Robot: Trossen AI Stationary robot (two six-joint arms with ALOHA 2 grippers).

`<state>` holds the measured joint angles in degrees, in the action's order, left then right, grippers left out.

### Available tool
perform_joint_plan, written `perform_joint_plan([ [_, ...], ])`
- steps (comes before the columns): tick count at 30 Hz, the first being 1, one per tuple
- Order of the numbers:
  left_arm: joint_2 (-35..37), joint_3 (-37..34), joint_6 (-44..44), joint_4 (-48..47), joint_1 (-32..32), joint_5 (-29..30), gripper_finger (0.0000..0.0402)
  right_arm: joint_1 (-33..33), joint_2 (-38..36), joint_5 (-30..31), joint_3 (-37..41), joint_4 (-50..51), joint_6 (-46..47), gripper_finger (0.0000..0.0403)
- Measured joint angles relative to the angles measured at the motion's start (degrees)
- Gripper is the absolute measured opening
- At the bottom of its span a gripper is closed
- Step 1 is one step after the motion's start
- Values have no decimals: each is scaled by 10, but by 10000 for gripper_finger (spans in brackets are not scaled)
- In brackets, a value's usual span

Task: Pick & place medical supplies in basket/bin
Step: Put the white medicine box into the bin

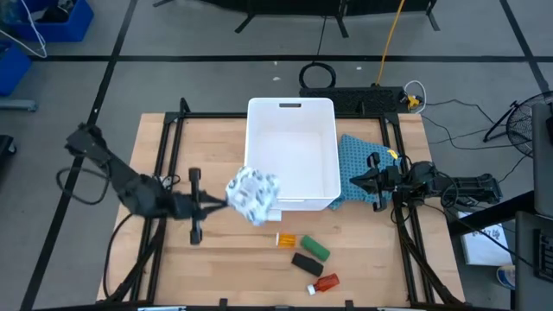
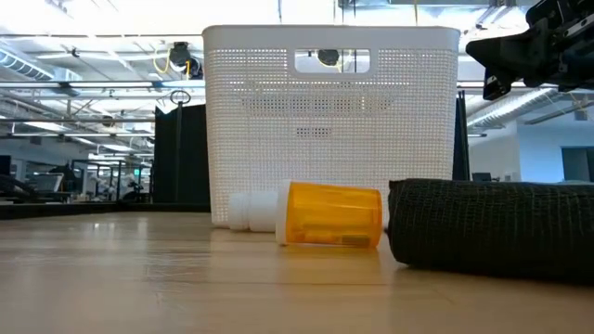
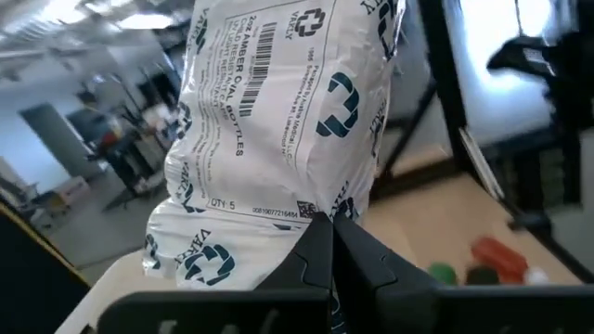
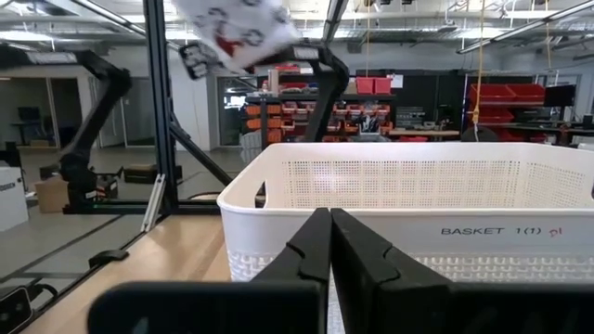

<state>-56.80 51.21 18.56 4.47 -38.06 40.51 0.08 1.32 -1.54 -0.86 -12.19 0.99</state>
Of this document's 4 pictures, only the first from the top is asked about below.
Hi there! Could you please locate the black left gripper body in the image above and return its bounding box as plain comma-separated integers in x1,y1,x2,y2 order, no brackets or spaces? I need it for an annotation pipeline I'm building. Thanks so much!
170,167,204,246

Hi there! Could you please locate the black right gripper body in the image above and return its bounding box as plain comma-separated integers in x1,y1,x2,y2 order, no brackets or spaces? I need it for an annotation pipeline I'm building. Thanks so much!
366,151,410,213

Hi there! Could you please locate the white pack with cross print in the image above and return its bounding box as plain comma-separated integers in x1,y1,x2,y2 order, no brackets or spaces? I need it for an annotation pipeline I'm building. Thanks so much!
225,166,281,227

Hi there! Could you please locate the green bandage roll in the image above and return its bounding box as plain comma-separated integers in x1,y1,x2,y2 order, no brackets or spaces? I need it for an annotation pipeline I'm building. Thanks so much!
300,235,332,263

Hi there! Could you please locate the orange pill bottle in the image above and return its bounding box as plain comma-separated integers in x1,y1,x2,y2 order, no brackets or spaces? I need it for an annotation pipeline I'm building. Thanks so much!
275,232,298,250

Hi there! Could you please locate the white perforated plastic basket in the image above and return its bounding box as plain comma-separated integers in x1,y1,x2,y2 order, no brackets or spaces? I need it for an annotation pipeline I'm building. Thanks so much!
244,97,342,213

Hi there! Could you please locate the large blue plastic bin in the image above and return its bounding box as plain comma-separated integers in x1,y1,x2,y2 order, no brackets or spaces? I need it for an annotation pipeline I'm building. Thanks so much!
6,0,95,44

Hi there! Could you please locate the small blue plastic bin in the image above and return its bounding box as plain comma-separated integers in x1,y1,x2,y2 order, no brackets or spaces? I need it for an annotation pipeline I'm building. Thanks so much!
0,41,34,98

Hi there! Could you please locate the teal patterned cloth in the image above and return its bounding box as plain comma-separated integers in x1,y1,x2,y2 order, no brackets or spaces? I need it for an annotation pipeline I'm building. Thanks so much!
327,133,405,212

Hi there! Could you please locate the black small block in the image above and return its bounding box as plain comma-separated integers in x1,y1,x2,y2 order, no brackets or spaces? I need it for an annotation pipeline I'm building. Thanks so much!
291,252,325,278

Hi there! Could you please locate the red bottle with white cap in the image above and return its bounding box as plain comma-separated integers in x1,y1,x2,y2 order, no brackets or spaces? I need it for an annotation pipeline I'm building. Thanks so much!
306,272,341,296

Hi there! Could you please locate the white printed box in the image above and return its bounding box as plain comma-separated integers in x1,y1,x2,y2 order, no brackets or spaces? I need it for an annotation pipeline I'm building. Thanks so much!
457,210,514,267

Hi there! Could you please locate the black floor fan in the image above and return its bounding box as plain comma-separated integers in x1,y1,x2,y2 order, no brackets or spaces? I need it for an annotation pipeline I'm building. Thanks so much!
482,90,553,159

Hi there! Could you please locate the blue and white round object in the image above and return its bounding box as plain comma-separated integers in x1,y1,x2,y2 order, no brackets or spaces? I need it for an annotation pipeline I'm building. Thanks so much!
496,263,517,291

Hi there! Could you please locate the black divider panel with feet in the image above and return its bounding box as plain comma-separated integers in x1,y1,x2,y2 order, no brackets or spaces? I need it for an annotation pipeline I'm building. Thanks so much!
152,0,442,40

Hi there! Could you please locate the grey flat bar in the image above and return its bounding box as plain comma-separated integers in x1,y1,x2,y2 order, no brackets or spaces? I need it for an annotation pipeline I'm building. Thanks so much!
0,98,39,114

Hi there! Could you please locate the black metal table frame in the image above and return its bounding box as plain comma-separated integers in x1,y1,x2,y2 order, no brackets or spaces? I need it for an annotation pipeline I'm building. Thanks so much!
102,97,466,311

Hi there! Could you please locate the thin black floor cable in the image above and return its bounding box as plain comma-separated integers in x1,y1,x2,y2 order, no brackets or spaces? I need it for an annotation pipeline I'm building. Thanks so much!
420,98,526,152

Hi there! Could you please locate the white curved cable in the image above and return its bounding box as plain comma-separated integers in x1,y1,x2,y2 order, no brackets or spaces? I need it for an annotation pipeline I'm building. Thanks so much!
403,79,429,115

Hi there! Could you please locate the black coiled cable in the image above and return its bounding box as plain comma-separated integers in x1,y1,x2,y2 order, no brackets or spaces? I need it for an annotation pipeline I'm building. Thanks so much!
298,61,338,90

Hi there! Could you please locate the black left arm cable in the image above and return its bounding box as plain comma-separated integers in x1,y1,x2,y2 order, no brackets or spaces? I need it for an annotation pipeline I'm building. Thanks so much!
55,167,111,206

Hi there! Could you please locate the yellow power cable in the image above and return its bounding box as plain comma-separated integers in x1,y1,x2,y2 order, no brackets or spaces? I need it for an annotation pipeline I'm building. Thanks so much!
374,0,407,86

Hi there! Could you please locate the white cable loop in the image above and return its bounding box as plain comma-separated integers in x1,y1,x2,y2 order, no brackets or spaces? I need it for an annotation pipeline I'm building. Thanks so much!
0,0,48,60

